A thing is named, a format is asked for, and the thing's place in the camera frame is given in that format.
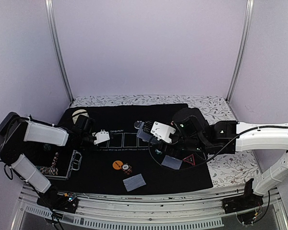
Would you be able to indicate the black round dealer button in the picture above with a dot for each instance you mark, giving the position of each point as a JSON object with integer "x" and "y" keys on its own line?
{"x": 138, "y": 124}

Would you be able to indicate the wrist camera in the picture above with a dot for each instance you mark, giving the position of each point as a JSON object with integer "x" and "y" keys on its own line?
{"x": 162, "y": 132}
{"x": 100, "y": 137}

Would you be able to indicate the triangular all in button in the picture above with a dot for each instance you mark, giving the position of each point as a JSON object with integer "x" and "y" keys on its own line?
{"x": 190, "y": 159}

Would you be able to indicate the red black chip stack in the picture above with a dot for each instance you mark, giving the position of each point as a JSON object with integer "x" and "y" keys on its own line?
{"x": 127, "y": 169}

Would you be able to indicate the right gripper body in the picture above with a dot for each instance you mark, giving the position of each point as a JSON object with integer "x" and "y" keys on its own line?
{"x": 193, "y": 144}

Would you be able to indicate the aluminium frame post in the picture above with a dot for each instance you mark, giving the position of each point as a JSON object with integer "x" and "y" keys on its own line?
{"x": 57, "y": 48}
{"x": 241, "y": 50}

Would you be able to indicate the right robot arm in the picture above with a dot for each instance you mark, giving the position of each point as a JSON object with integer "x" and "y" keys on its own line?
{"x": 263, "y": 137}

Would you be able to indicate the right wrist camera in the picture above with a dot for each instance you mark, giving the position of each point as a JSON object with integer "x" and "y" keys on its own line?
{"x": 162, "y": 132}

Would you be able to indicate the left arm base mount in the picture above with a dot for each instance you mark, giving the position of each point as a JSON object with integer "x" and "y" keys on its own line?
{"x": 67, "y": 202}

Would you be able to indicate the left aluminium frame post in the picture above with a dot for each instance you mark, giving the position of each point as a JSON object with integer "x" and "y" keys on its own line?
{"x": 57, "y": 48}

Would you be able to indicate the orange big blind button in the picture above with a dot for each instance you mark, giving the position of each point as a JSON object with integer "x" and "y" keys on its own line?
{"x": 117, "y": 165}

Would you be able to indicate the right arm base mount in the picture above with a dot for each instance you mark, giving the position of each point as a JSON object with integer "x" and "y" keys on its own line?
{"x": 243, "y": 202}

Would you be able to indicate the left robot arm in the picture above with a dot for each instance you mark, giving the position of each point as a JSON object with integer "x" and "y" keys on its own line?
{"x": 39, "y": 152}

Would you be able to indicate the lower poker chip row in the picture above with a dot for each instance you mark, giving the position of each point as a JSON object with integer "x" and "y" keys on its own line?
{"x": 51, "y": 171}

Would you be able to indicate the upper poker chip row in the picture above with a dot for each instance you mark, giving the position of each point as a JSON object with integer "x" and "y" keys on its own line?
{"x": 47, "y": 147}

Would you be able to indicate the dealt cards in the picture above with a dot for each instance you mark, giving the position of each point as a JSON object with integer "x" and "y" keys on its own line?
{"x": 134, "y": 182}
{"x": 171, "y": 162}

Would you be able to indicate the aluminium poker chip case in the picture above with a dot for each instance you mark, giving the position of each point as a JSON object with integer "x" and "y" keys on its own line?
{"x": 65, "y": 161}

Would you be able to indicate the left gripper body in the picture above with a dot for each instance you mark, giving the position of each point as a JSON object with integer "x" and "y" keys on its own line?
{"x": 86, "y": 141}

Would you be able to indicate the poker chip row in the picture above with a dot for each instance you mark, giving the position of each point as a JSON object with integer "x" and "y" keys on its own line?
{"x": 47, "y": 147}
{"x": 51, "y": 171}

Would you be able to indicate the cream ceramic mug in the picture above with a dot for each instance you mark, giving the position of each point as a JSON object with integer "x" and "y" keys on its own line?
{"x": 79, "y": 112}

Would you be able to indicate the blue playing card deck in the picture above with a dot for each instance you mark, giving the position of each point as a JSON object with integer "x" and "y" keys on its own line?
{"x": 145, "y": 137}

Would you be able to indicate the floral patterned tablecloth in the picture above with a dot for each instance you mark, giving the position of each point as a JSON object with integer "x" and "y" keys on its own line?
{"x": 226, "y": 169}

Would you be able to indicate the black poker felt mat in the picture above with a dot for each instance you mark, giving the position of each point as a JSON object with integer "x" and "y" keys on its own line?
{"x": 97, "y": 175}

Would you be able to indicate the green poker chip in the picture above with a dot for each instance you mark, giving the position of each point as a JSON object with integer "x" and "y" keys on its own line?
{"x": 158, "y": 152}

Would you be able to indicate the right aluminium frame post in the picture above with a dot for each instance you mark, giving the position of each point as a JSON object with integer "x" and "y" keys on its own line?
{"x": 241, "y": 50}

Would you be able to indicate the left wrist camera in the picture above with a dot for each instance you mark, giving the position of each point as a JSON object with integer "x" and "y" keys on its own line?
{"x": 100, "y": 137}

